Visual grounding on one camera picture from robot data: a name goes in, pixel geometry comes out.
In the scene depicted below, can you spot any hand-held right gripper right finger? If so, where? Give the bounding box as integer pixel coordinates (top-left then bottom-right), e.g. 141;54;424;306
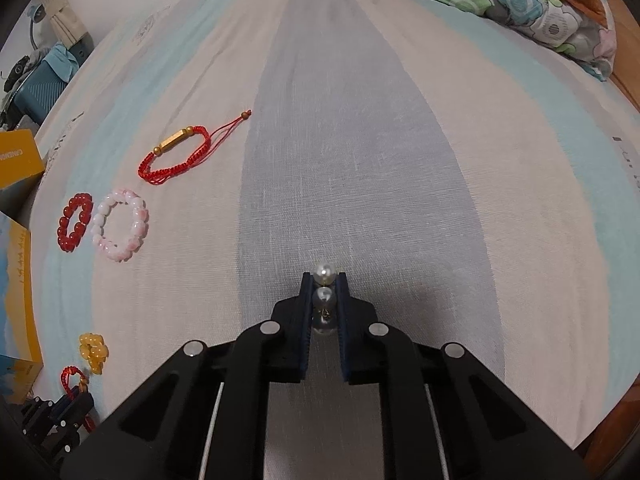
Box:
335;271;594;480

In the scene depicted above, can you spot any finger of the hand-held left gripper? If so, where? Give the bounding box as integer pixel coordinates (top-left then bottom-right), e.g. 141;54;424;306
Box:
51;391;96;430
21;399;83;463

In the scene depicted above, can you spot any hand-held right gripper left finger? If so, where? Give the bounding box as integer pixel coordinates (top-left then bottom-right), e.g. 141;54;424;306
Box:
60;271;314;480

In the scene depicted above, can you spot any red cord bracelet gold charm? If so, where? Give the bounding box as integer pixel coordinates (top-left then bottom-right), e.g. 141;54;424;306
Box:
59;365;97;434

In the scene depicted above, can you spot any white pearl bracelet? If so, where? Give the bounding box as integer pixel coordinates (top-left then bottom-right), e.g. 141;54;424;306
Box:
310;261;337;336

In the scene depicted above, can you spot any yellow and blue flat box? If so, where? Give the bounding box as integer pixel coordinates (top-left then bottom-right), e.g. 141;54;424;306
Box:
0;211;44;406

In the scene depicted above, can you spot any striped bed sheet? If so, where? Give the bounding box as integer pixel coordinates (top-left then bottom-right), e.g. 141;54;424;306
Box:
22;0;640;480

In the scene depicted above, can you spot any yellow cardboard box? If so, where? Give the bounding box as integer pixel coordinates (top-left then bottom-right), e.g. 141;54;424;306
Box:
0;128;47;191

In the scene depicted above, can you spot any blue suitcase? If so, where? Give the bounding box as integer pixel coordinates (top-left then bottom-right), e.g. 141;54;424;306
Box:
9;42;89;129

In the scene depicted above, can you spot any teal cloth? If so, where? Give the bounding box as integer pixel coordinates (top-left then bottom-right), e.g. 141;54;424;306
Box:
42;42;86;82

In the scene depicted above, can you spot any floral pillow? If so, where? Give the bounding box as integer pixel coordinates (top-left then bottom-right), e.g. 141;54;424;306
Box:
389;0;617;82

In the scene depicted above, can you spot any yellow bead bracelet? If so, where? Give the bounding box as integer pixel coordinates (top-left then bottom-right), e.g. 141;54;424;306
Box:
78;332;109;376

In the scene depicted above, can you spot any red bead bracelet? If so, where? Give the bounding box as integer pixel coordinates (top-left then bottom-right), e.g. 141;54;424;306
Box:
56;192;95;255

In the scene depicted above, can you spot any pink white bead bracelet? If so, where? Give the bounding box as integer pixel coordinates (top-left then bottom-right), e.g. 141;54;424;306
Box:
89;187;150;263

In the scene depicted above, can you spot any red cord bracelet gold tube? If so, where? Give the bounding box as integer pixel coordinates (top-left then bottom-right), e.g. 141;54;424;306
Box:
137;109;253;186

